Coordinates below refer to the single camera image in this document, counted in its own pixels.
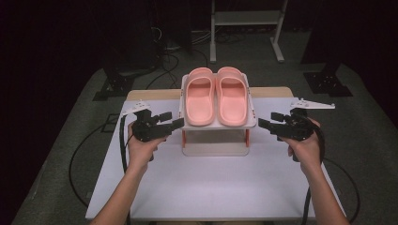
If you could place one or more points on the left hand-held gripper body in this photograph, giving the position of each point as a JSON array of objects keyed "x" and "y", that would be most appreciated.
[{"x": 147, "y": 126}]

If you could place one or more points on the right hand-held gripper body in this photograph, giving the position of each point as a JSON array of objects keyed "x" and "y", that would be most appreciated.
[{"x": 295, "y": 126}]

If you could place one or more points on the pink rubber slipper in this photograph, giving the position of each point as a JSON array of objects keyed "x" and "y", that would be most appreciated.
[
  {"x": 199, "y": 100},
  {"x": 232, "y": 100}
]

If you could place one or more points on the white shoe rack orange legs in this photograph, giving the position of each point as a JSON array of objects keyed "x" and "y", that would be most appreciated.
[{"x": 216, "y": 142}]

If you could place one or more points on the person's left hand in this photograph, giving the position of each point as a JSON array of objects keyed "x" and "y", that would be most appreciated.
[{"x": 140, "y": 153}]

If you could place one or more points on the person's right hand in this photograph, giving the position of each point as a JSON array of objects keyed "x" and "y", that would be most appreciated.
[{"x": 308, "y": 153}]

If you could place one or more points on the black stand base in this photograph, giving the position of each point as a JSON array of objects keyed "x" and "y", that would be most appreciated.
[
  {"x": 119, "y": 84},
  {"x": 327, "y": 82}
]

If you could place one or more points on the white metal stand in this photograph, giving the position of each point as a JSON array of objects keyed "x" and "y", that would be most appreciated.
[{"x": 247, "y": 17}]

